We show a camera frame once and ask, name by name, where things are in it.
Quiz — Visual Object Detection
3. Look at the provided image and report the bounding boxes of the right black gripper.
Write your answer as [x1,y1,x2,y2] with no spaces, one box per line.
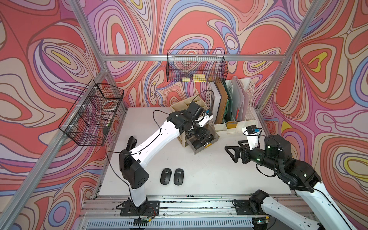
[224,139,280,172]

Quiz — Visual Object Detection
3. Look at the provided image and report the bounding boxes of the left black wire basket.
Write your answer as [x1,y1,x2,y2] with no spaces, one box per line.
[58,80,124,146]

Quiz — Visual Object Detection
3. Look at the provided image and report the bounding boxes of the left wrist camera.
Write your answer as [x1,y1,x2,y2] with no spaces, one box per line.
[198,110,213,127]

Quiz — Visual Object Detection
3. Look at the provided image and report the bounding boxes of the black wire basket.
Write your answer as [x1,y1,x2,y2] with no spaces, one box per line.
[58,80,124,146]
[166,48,229,82]

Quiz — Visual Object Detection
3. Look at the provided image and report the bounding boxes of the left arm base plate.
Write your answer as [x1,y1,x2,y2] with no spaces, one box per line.
[116,199,160,217]

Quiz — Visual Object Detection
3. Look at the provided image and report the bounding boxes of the white book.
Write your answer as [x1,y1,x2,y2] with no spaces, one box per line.
[209,82,221,121]

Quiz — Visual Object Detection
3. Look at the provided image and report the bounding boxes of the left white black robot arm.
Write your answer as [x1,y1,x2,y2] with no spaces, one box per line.
[119,102,213,208]

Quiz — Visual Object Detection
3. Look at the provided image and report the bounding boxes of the aluminium rail base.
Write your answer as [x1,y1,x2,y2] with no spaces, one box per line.
[71,194,323,230]

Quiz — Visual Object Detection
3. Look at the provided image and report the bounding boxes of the green folder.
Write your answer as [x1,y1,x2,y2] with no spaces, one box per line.
[222,81,233,123]

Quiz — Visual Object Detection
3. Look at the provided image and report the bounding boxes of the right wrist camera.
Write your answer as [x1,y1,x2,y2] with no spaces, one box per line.
[242,125,261,150]

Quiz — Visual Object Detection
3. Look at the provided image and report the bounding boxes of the black stapler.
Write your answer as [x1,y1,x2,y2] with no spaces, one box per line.
[126,136,137,151]

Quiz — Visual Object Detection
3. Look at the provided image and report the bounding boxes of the yellow sticky notes pad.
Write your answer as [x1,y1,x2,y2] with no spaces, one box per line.
[193,74,207,83]

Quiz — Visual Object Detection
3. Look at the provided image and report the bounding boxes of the small yellow notes pad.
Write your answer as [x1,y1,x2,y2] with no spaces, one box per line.
[181,77,191,82]

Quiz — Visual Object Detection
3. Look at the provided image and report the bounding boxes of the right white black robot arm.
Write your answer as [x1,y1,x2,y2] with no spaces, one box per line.
[224,134,356,230]

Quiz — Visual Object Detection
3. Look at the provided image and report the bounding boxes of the translucent grey folders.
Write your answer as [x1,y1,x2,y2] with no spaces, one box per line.
[231,76,245,121]

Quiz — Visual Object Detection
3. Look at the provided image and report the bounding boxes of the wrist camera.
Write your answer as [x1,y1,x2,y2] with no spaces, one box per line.
[242,125,261,150]
[198,110,213,127]

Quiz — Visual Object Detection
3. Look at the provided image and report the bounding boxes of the back black wire basket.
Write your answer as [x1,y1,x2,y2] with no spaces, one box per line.
[166,48,229,82]

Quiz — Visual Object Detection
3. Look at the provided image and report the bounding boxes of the white file rack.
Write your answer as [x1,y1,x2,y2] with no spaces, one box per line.
[205,77,258,134]

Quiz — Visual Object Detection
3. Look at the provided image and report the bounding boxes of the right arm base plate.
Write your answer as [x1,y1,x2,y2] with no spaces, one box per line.
[232,199,259,216]

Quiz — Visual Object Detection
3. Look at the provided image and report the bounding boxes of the brown cardboard folder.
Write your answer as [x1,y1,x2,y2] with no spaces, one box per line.
[215,81,228,124]

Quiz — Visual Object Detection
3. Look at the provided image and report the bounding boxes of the black computer mouse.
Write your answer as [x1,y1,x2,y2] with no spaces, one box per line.
[160,168,172,185]
[173,168,185,186]
[192,140,207,150]

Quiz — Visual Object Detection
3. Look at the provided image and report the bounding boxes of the beige drawer organizer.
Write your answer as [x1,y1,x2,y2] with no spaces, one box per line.
[170,95,213,147]

